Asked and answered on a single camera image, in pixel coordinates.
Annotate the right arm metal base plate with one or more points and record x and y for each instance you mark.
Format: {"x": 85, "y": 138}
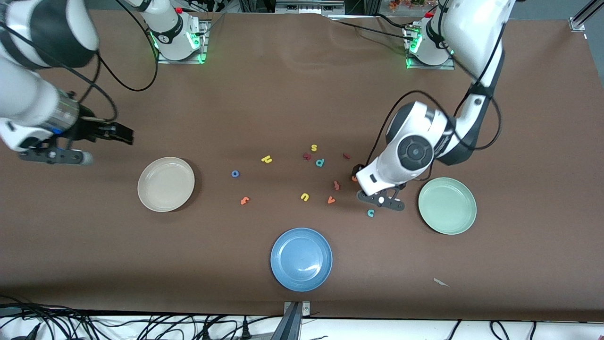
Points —
{"x": 163, "y": 59}

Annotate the black camera pole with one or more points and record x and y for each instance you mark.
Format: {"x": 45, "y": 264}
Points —
{"x": 289, "y": 326}

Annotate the orange flower decoration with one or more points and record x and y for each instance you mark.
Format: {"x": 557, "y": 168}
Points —
{"x": 406, "y": 4}

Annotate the silver metal frame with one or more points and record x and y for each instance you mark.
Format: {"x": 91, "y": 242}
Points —
{"x": 306, "y": 7}

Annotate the black power plug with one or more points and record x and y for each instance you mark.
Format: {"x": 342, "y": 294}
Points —
{"x": 245, "y": 331}
{"x": 206, "y": 333}

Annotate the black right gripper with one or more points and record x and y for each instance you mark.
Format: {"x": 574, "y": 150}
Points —
{"x": 88, "y": 129}

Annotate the aluminium frame extrusion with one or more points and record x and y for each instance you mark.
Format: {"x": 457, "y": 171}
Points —
{"x": 578, "y": 22}

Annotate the light green plate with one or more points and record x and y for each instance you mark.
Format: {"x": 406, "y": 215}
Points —
{"x": 447, "y": 206}

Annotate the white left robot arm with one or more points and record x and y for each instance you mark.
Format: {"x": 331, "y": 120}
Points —
{"x": 472, "y": 28}

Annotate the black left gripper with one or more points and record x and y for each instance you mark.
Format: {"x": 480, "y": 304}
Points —
{"x": 356, "y": 170}

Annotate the beige brown plate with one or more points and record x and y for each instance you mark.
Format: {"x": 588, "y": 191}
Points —
{"x": 165, "y": 184}

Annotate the brown table cover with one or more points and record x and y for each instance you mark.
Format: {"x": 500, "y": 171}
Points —
{"x": 283, "y": 94}

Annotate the blue plate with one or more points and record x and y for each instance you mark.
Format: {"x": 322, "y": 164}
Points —
{"x": 301, "y": 259}

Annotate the small white paper scrap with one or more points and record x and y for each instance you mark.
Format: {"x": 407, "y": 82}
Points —
{"x": 440, "y": 282}

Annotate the yellow letter h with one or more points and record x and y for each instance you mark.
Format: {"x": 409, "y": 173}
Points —
{"x": 265, "y": 158}

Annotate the metal clamp bracket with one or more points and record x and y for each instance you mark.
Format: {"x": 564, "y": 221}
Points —
{"x": 306, "y": 309}

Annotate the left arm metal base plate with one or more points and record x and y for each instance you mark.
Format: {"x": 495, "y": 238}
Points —
{"x": 424, "y": 67}

